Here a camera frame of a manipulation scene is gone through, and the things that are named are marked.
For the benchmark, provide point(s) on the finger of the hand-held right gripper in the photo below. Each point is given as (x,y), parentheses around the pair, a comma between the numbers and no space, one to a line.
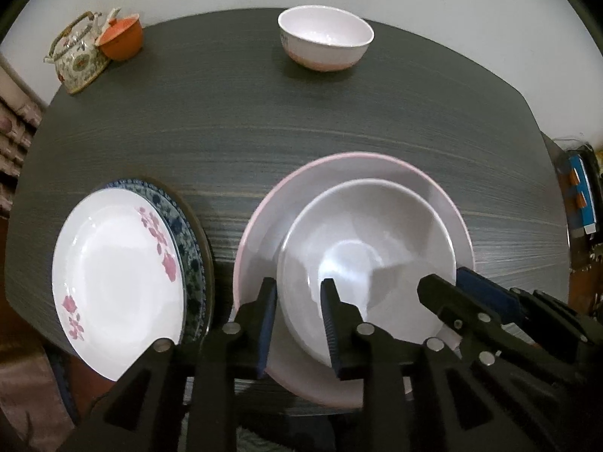
(452,301)
(490,294)

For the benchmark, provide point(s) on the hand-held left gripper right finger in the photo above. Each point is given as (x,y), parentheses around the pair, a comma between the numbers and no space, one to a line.
(331,334)

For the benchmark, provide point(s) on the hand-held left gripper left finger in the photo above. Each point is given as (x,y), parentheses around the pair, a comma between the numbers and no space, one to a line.
(267,329)

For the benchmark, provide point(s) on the blue floral plate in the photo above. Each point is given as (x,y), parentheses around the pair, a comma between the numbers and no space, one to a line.
(202,263)
(178,226)

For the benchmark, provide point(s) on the white bowl pink base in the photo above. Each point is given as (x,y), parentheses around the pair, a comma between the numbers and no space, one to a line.
(367,226)
(325,33)

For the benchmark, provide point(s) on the white plate pink flowers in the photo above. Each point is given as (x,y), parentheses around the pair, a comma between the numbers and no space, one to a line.
(108,273)

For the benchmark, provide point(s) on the blue and orange box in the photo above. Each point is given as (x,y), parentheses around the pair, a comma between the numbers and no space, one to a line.
(582,193)

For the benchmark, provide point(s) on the pinkish brown cloth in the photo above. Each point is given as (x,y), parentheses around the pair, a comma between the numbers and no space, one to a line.
(23,386)

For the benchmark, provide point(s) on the pink pleated curtain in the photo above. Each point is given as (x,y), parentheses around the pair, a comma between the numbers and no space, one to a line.
(14,141)

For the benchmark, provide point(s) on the orange cup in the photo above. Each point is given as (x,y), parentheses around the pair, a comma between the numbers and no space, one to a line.
(122,40)

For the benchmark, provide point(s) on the floral ceramic teapot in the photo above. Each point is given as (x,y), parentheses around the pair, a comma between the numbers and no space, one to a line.
(80,63)

